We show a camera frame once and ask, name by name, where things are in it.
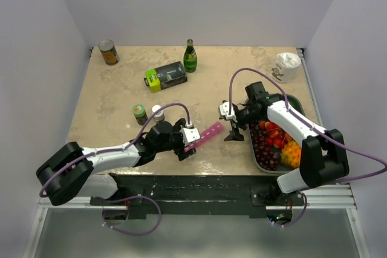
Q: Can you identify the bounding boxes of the pink weekly pill organizer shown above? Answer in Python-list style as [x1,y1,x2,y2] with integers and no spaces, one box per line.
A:
[184,122,224,152]

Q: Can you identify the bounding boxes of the grey fruit tray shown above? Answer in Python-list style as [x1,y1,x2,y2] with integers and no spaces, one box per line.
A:
[243,93,313,175]

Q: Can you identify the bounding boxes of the yellow orange dragon fruit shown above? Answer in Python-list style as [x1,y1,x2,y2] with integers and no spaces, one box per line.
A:
[280,140,301,169]

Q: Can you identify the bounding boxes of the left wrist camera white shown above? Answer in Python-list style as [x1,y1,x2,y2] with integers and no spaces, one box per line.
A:
[180,122,201,146]

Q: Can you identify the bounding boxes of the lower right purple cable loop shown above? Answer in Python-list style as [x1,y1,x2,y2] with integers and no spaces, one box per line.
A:
[272,193,308,228]

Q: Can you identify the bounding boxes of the green lid small jar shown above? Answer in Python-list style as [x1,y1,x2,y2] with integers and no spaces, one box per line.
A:
[132,104,148,126]

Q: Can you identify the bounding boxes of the grey pill bottle white cap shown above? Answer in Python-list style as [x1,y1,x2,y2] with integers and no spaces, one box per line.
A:
[152,105,165,123]

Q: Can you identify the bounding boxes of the green black product box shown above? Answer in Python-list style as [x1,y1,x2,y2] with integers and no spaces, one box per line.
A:
[143,61,188,92]

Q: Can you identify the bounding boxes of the tin can fruit label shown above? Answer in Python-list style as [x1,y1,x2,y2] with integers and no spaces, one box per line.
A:
[98,40,119,65]

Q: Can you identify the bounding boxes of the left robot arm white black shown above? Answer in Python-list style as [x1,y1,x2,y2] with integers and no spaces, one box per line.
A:
[36,118,200,206]

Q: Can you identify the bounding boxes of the purple cable loop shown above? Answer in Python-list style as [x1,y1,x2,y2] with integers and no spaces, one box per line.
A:
[102,195,163,236]
[272,193,308,228]

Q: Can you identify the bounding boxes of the white paper bag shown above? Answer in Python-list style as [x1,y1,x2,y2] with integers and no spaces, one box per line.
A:
[270,52,301,83]

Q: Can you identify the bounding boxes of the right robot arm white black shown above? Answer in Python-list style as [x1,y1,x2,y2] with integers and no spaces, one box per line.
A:
[218,82,349,205]

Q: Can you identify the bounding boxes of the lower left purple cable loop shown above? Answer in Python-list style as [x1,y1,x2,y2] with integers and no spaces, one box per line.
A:
[102,195,163,236]

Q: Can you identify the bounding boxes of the red apples cluster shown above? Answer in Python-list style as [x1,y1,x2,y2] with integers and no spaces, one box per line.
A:
[258,121,293,149]

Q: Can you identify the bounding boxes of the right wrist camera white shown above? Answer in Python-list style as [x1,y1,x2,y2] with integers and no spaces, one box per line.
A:
[218,100,236,121]

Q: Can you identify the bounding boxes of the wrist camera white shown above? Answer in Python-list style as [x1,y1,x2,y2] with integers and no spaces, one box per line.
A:
[218,100,236,121]
[180,122,201,146]

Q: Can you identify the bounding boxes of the red grape bunch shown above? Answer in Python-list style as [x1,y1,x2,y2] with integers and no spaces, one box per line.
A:
[249,123,279,171]

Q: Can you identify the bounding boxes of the green glass bottle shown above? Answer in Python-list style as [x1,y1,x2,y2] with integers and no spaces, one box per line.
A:
[183,39,197,73]

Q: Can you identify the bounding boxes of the aluminium frame rail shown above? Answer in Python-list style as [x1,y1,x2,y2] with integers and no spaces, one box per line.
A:
[36,182,357,210]

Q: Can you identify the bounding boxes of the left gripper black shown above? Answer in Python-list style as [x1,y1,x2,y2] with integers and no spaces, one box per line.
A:
[155,119,196,160]

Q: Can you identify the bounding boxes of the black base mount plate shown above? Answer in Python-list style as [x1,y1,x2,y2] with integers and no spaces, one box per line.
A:
[91,175,304,219]

